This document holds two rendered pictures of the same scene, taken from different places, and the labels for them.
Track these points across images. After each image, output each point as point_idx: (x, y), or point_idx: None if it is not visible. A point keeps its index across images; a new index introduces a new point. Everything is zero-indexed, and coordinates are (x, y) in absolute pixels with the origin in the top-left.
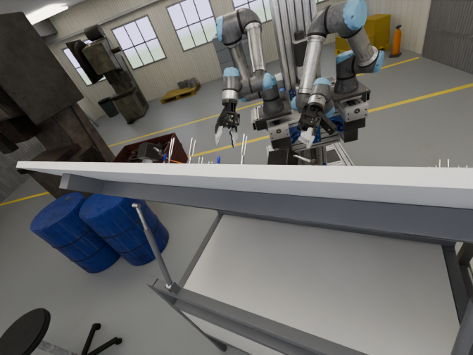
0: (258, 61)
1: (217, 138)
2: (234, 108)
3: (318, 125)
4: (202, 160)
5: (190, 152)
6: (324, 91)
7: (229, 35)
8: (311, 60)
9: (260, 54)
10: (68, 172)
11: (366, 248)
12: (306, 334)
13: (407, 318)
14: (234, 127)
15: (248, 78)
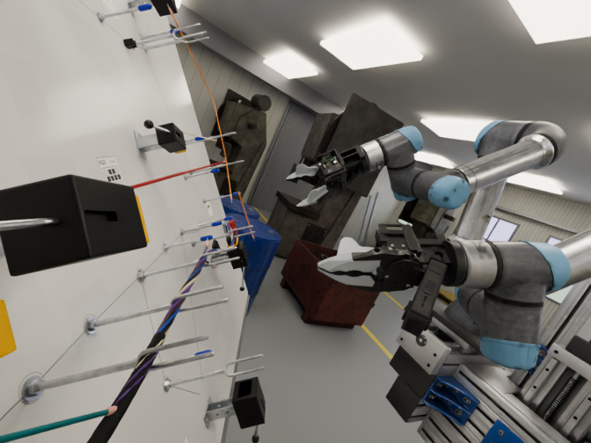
0: (472, 163)
1: (295, 172)
2: (353, 163)
3: (385, 253)
4: (229, 133)
5: (178, 29)
6: (515, 258)
7: (491, 144)
8: (589, 238)
9: (491, 163)
10: None
11: None
12: None
13: None
14: (325, 182)
15: (470, 232)
